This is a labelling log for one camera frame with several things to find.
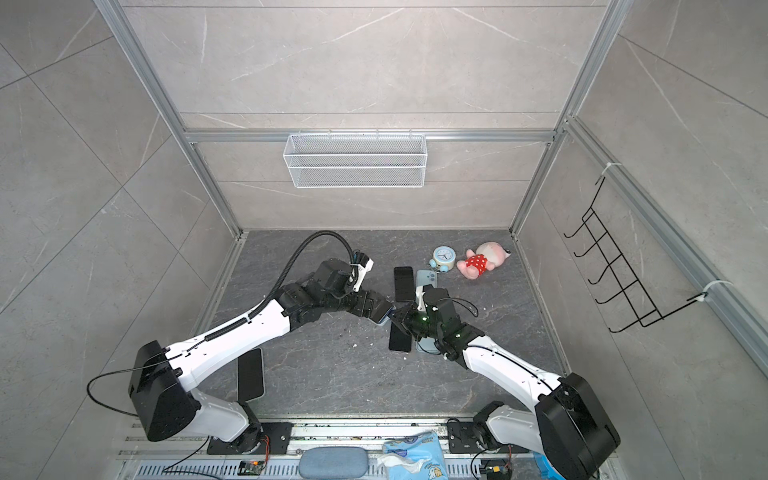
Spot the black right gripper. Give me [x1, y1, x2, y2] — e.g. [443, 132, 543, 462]
[387, 300, 445, 342]

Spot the cased phone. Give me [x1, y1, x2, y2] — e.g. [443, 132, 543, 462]
[237, 348, 265, 403]
[393, 266, 416, 303]

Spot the light blue phone case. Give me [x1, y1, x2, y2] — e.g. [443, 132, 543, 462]
[415, 270, 438, 288]
[417, 337, 440, 355]

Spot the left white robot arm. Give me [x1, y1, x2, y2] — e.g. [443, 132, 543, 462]
[128, 259, 394, 452]

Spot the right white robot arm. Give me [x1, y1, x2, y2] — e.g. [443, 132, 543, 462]
[392, 287, 621, 479]

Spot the blue cream alarm clock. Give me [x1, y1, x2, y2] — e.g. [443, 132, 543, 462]
[429, 245, 457, 272]

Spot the pink plush pig toy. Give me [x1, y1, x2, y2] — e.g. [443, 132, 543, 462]
[456, 242, 511, 280]

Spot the blue tissue pack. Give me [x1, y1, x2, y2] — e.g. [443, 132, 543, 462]
[377, 431, 448, 480]

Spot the grey blue cushion pad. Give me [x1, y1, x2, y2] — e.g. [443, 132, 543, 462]
[298, 446, 369, 479]

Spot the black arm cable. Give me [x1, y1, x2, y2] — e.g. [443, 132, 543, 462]
[203, 230, 361, 343]

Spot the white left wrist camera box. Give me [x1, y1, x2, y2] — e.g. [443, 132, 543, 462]
[350, 250, 374, 292]

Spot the white wire mesh basket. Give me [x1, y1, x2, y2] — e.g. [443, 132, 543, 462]
[283, 132, 428, 189]

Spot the black wire hook rack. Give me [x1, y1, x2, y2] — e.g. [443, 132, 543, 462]
[562, 176, 710, 335]

